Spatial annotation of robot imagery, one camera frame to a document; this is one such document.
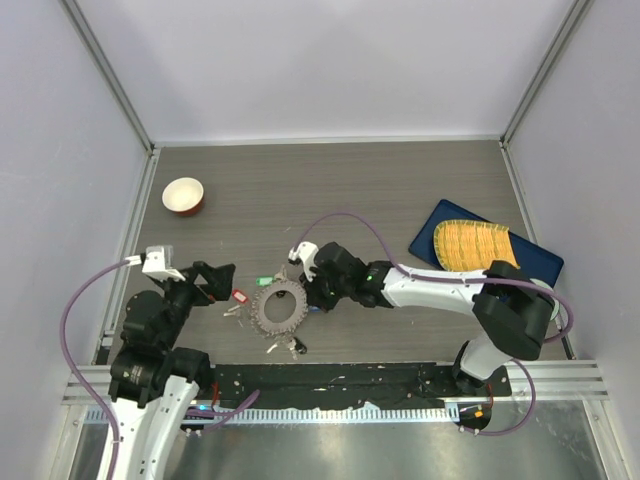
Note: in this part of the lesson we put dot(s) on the blue metal tray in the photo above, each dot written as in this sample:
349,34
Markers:
535,261

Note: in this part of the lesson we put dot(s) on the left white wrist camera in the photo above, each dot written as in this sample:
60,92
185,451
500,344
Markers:
157,264

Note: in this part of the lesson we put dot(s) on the white slotted cable duct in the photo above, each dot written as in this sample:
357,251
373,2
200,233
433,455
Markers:
367,414

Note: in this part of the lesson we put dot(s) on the red key tag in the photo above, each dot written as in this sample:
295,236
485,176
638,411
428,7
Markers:
239,296

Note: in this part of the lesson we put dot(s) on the yellow bamboo basket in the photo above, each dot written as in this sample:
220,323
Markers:
466,245

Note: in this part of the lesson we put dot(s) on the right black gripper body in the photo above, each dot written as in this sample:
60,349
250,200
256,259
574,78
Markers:
335,289

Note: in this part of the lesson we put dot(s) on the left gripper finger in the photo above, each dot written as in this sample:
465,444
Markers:
208,272
217,286

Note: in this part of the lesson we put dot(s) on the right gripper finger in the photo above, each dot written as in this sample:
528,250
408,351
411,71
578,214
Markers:
318,298
307,276

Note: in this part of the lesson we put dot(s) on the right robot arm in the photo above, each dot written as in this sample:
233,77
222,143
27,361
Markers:
512,311

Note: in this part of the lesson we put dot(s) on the red white bowl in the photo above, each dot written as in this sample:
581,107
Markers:
183,196

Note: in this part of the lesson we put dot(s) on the black mounting plate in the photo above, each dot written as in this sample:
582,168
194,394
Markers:
340,386

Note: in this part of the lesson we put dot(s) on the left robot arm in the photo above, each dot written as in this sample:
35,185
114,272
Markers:
153,381

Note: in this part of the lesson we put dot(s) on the black key fob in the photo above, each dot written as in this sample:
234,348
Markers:
299,346

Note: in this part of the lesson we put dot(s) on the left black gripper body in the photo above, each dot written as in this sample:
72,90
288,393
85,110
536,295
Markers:
182,295

